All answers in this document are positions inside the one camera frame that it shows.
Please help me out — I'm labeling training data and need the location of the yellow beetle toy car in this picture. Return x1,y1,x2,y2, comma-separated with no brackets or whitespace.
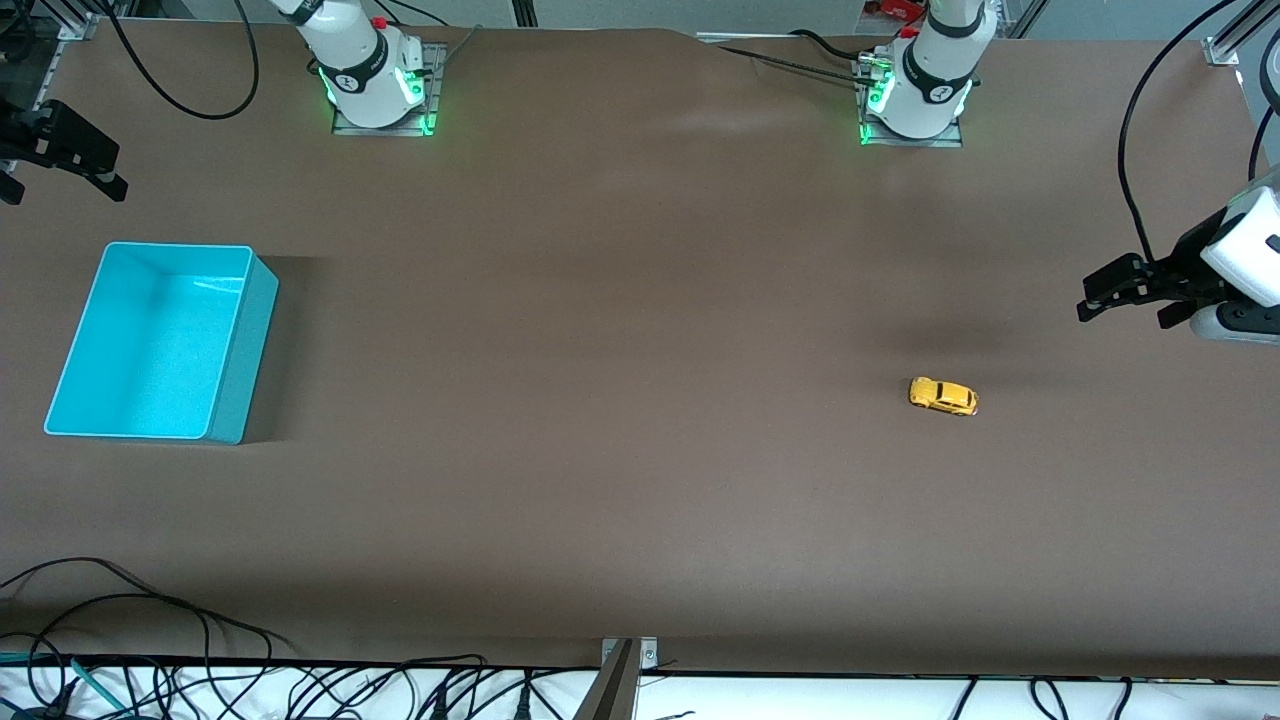
908,376,979,417

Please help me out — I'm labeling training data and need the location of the turquoise plastic bin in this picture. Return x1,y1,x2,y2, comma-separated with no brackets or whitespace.
43,241,280,446

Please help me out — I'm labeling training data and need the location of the brown table mat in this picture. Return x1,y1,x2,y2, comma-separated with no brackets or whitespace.
0,18,1280,683

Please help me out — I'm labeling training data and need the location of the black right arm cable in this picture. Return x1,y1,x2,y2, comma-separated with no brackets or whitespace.
97,0,261,122

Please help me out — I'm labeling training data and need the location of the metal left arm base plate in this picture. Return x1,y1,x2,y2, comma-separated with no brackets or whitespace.
858,55,964,149

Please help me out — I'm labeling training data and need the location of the thick black base cable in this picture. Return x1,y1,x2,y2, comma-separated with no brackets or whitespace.
790,28,883,63

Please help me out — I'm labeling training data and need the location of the black looped cable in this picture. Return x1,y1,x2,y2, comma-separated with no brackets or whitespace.
0,557,161,601
0,593,296,663

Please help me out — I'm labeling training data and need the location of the thin grey cable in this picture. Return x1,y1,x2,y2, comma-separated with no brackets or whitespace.
436,25,484,69

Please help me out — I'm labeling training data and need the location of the thin straight base cable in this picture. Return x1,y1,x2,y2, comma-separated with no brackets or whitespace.
715,45,866,86

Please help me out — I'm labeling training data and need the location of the teal cable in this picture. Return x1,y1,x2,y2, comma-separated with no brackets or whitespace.
70,658,126,713

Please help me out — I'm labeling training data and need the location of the metal table bracket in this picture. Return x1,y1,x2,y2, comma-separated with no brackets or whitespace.
600,636,659,673

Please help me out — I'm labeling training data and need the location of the grey metal post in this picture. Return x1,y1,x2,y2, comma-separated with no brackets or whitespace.
573,640,641,720

